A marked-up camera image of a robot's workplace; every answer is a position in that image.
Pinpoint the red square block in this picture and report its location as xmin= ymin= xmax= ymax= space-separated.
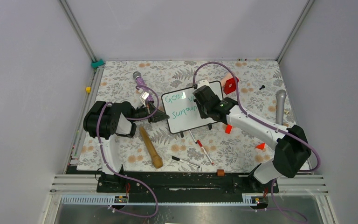
xmin=223 ymin=78 xmax=237 ymax=95

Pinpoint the blue capped marker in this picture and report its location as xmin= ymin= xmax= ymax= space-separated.
xmin=188 ymin=130 xmax=197 ymax=143

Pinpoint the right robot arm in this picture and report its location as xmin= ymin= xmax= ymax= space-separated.
xmin=193 ymin=85 xmax=311 ymax=192

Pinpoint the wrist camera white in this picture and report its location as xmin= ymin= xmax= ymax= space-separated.
xmin=139 ymin=91 xmax=150 ymax=107
xmin=193 ymin=79 xmax=210 ymax=90

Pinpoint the silver grey microphone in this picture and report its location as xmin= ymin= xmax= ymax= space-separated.
xmin=275 ymin=90 xmax=287 ymax=125

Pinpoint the floral patterned mat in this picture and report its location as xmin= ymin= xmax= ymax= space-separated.
xmin=76 ymin=60 xmax=312 ymax=174

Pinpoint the purple cable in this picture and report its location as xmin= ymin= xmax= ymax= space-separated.
xmin=192 ymin=62 xmax=322 ymax=223
xmin=96 ymin=86 xmax=160 ymax=217

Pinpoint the teal clamp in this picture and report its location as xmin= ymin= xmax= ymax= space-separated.
xmin=91 ymin=59 xmax=105 ymax=69

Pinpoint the red rectangular block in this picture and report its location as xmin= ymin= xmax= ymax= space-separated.
xmin=225 ymin=125 xmax=233 ymax=134

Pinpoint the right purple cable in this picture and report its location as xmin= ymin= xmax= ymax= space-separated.
xmin=192 ymin=62 xmax=322 ymax=223

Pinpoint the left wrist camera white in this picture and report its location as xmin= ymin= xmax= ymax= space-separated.
xmin=139 ymin=91 xmax=150 ymax=107

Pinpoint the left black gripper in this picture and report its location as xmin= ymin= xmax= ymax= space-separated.
xmin=130 ymin=100 xmax=169 ymax=123

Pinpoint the black capped marker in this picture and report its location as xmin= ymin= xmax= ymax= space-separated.
xmin=172 ymin=156 xmax=200 ymax=168

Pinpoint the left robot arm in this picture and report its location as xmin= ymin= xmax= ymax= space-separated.
xmin=83 ymin=101 xmax=169 ymax=192

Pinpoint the white whiteboard black frame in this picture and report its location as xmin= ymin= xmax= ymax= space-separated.
xmin=161 ymin=87 xmax=215 ymax=134

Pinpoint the red wedge block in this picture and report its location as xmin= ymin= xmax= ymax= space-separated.
xmin=255 ymin=143 xmax=265 ymax=150

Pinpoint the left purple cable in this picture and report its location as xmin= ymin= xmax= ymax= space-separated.
xmin=96 ymin=86 xmax=160 ymax=217

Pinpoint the brown small block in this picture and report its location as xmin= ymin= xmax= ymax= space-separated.
xmin=216 ymin=169 xmax=225 ymax=176

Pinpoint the purple glitter microphone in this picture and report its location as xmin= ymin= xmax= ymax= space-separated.
xmin=132 ymin=71 xmax=154 ymax=102

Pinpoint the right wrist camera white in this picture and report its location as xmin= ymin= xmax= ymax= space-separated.
xmin=193 ymin=79 xmax=210 ymax=90

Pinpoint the red capped marker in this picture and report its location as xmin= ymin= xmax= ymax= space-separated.
xmin=196 ymin=140 xmax=214 ymax=165

